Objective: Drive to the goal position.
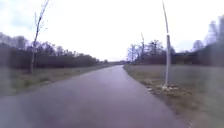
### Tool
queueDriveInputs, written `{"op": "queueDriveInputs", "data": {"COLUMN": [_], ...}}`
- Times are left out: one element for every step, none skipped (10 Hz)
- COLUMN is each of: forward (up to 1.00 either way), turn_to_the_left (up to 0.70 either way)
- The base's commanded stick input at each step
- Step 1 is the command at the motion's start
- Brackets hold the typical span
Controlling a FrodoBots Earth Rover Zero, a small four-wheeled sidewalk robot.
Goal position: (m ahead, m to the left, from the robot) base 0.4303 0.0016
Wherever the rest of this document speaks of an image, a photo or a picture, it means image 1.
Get young tree with pale guard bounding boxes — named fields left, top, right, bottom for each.
left=161, top=0, right=173, bottom=89

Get dark trees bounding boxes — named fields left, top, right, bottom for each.
left=173, top=14, right=224, bottom=67

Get dark wood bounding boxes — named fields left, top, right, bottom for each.
left=0, top=32, right=109, bottom=70

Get grey asphalt road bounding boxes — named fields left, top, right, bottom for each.
left=0, top=64, right=188, bottom=128

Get young bare tree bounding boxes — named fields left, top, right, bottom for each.
left=29, top=0, right=51, bottom=75

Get row of trees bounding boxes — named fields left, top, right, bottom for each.
left=126, top=32, right=178, bottom=65

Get grass verge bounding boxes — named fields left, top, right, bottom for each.
left=123, top=63, right=224, bottom=128
left=0, top=63, right=114, bottom=96

